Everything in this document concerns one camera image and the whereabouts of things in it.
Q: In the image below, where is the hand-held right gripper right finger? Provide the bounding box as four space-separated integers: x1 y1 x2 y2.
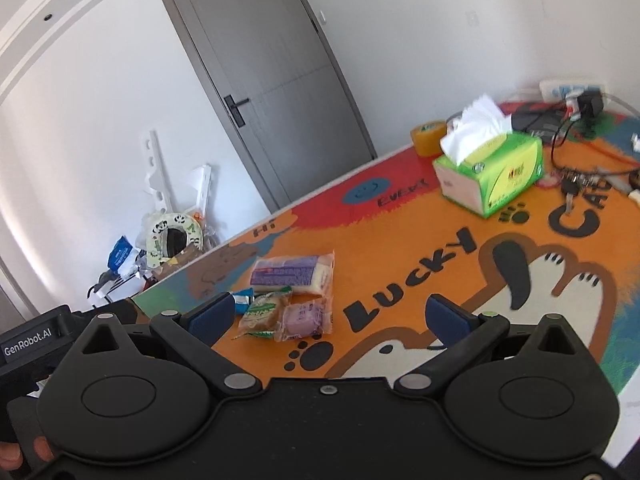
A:
394 295 596 398

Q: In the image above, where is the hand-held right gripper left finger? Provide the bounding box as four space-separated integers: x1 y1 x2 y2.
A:
75 292 262 400

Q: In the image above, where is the blue and white snack packet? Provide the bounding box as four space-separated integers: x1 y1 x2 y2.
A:
232 291 258 317

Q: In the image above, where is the green label bread packet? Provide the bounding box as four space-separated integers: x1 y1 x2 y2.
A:
231 286 294 342

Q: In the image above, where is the purple and white snack packet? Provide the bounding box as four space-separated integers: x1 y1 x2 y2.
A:
249 252 336 296

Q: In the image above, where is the pale purple snack packet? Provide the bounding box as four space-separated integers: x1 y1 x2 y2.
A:
274 296 334 344

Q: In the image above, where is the person's left hand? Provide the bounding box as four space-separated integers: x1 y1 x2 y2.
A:
0 435 57 472

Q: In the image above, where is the panda print toilet seat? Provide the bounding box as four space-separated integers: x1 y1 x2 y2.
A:
142 211 206 268

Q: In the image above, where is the colourful printed table mat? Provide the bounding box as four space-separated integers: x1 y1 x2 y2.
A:
132 101 640 401

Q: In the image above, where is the black metal rack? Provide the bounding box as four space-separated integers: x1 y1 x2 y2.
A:
87 270 141 311

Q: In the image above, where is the blue plastic bag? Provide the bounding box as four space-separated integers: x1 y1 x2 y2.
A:
106 236 136 273

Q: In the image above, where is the white shelf board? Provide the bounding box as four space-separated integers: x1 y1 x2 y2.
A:
187 163 213 216

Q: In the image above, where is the green tissue box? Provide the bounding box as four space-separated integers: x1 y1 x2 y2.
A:
432 94 546 219

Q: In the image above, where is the bunch of keys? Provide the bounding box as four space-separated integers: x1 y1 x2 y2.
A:
552 165 613 211

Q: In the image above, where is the yellow tape roll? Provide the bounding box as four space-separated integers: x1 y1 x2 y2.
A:
410 120 448 158

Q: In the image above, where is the black flat device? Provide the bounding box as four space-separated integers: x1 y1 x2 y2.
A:
510 102 571 136

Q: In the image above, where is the grey door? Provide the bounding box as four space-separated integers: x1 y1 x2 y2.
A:
160 0 378 213

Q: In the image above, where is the white power strip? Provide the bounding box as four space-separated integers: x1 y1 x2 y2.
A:
539 77 608 103

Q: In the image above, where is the black power adapter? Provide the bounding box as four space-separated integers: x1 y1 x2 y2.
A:
575 90 606 118

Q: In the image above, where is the black cable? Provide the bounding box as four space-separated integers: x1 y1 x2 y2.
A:
550 92 640 173

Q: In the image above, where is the black door handle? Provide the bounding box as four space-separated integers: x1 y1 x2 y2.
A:
223 94 251 127

